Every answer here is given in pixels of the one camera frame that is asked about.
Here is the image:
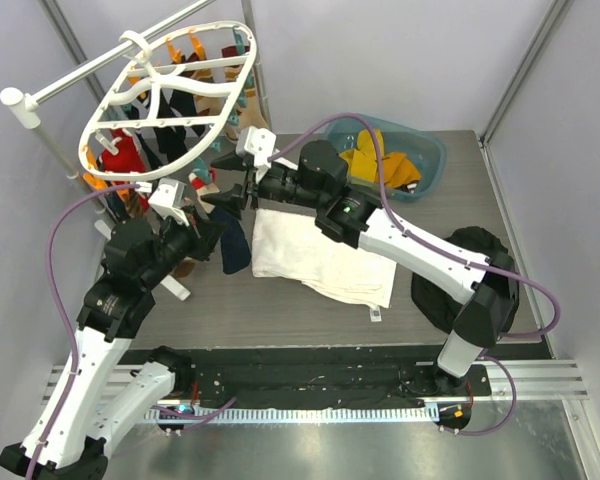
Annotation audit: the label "white oval clip hanger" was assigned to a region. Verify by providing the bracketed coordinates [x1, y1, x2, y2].
[78, 21, 258, 184]

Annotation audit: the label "yellow sock striped cuff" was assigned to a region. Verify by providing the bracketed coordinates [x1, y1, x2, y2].
[354, 129, 385, 165]

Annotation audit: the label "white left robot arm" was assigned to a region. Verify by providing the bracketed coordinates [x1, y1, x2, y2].
[0, 218, 226, 479]

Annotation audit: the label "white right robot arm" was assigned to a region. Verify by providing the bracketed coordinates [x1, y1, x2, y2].
[204, 140, 519, 395]

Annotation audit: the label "beige striped long sock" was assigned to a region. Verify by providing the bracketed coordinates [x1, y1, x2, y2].
[224, 73, 269, 142]

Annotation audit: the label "maroon tan striped sock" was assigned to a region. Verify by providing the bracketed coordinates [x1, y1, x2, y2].
[181, 45, 242, 116]

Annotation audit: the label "white folded towel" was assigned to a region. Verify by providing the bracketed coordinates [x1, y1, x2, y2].
[252, 209, 396, 309]

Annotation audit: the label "black sock white stripes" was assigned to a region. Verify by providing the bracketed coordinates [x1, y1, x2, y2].
[134, 90, 198, 170]

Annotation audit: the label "teal plastic basin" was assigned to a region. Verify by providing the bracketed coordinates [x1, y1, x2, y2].
[323, 116, 447, 202]

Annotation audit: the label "white drying rack stand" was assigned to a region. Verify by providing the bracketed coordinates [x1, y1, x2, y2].
[0, 0, 281, 301]

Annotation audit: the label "black crumpled cloth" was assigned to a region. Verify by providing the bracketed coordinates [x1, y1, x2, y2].
[411, 226, 520, 348]

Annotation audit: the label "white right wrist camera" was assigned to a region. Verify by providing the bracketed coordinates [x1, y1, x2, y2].
[236, 126, 277, 168]

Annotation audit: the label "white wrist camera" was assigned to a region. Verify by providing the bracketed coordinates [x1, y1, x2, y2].
[236, 126, 277, 168]
[148, 178, 189, 226]

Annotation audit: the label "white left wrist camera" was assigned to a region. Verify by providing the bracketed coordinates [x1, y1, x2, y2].
[148, 178, 189, 226]

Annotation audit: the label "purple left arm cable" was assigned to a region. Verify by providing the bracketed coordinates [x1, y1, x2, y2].
[24, 183, 151, 480]

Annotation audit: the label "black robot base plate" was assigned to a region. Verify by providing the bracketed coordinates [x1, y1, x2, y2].
[129, 341, 536, 411]

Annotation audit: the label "aluminium cable duct rail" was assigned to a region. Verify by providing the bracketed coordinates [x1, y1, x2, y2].
[44, 363, 591, 426]

